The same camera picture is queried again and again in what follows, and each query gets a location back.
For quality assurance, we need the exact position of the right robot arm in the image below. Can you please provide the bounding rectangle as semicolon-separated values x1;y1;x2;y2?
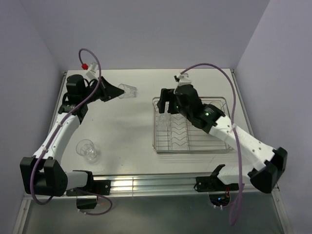
157;84;288;194

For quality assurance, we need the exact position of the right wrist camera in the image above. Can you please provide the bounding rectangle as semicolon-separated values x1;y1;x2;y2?
174;73;192;87

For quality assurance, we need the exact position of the black box under rail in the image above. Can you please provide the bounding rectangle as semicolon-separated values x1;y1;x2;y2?
76;198;98;210

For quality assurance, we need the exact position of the clear glass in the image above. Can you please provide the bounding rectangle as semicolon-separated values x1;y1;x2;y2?
118;84;138;99
76;139;97;161
157;113;171;128

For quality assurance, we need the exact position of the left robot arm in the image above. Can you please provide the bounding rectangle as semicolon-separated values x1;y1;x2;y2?
20;75;124;196

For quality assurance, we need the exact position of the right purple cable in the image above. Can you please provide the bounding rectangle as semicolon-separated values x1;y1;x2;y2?
180;63;245;226

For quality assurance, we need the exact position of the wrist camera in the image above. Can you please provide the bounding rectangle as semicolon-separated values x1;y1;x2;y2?
86;62;98;80
174;73;192;87

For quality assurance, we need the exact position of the steel cup brown band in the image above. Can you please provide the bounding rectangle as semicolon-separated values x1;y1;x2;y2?
210;101;222;109

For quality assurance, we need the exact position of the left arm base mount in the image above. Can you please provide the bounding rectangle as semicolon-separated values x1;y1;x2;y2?
66;179;111;196

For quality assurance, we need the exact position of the wire dish rack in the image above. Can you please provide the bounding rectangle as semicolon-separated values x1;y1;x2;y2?
152;97;233;154

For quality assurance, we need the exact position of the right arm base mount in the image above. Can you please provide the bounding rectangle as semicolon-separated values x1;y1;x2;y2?
194;176;239;192

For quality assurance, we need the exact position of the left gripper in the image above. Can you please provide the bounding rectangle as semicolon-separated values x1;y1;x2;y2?
80;76;124;104

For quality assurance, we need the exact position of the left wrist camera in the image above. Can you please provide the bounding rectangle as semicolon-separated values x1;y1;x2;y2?
86;62;98;80

